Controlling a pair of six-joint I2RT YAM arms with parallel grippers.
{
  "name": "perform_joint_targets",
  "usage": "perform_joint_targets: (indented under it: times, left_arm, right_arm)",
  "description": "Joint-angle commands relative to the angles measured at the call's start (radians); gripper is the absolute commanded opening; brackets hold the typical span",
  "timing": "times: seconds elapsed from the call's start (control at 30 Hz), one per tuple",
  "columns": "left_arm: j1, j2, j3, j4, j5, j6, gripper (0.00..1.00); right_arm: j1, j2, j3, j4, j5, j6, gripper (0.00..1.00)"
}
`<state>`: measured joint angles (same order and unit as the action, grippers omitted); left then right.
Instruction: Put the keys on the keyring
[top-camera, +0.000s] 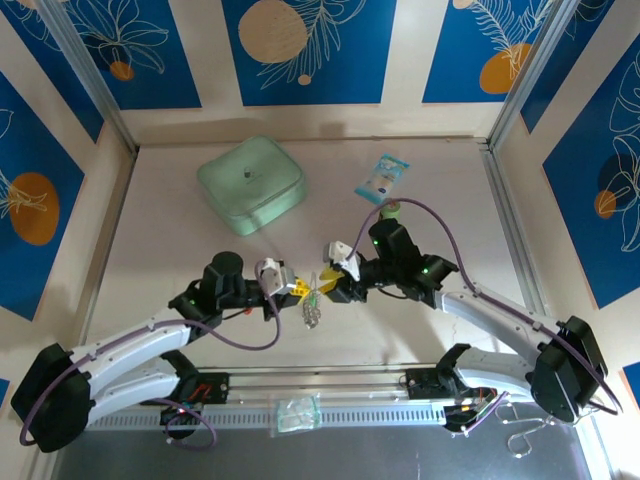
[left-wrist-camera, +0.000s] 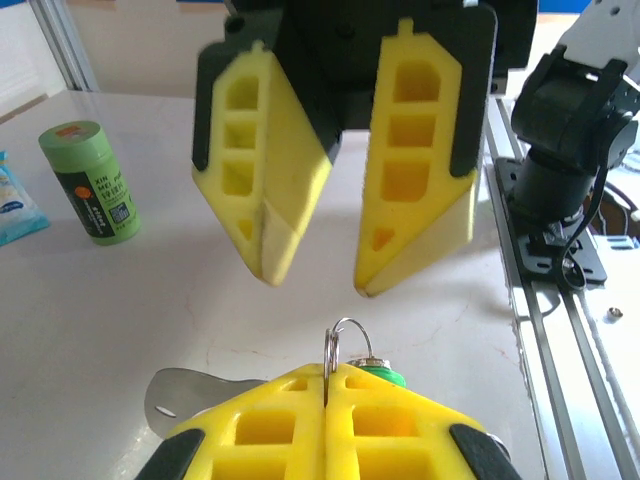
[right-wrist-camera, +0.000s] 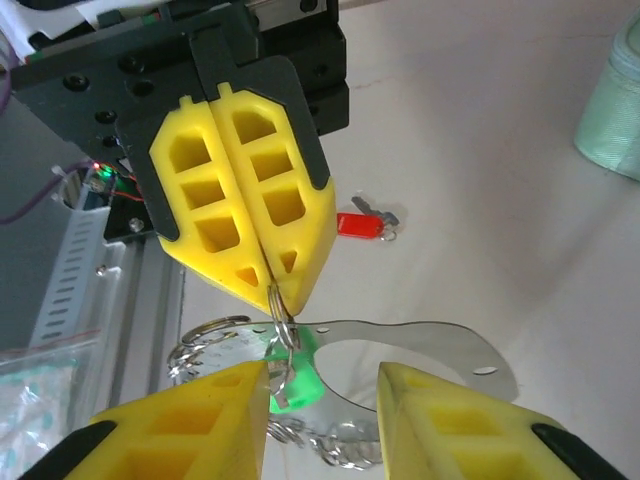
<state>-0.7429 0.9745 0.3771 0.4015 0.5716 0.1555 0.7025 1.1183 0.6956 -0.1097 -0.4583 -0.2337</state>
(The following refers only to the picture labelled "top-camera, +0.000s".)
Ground blue wet wipes packet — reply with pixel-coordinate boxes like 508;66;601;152
353;152;412;205

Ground mint green zip pouch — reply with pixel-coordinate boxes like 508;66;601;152
195;134;309;237

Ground clear plastic parts bag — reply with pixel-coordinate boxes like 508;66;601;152
269;393;321;439

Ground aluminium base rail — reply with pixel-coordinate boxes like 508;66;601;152
197;367;441;401

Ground aluminium table edge rail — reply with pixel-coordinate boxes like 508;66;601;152
478;142;554;331
77;147;139;351

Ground slotted grey cable duct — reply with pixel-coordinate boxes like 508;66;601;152
84;402;451;432

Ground silver wire hook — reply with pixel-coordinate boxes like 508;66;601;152
499;397;566;459

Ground aluminium frame post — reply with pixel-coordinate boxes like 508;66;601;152
487;0;586;149
37;0;139;154

